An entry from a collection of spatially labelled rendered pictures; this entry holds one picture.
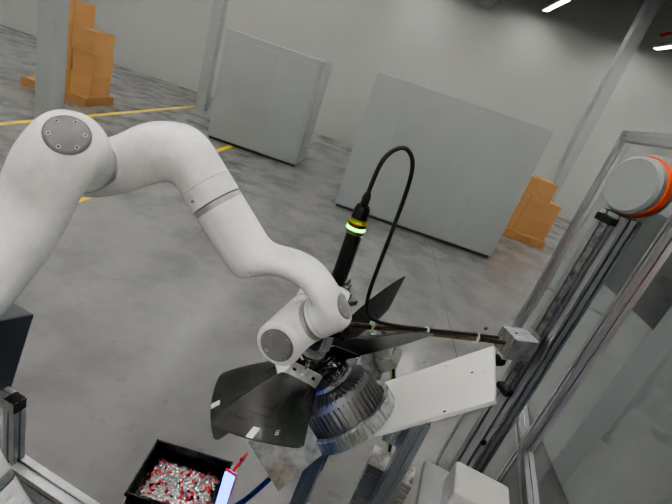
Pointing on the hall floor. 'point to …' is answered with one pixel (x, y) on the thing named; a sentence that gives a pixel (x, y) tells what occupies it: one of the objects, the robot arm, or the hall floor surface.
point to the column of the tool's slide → (603, 255)
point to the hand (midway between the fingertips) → (337, 282)
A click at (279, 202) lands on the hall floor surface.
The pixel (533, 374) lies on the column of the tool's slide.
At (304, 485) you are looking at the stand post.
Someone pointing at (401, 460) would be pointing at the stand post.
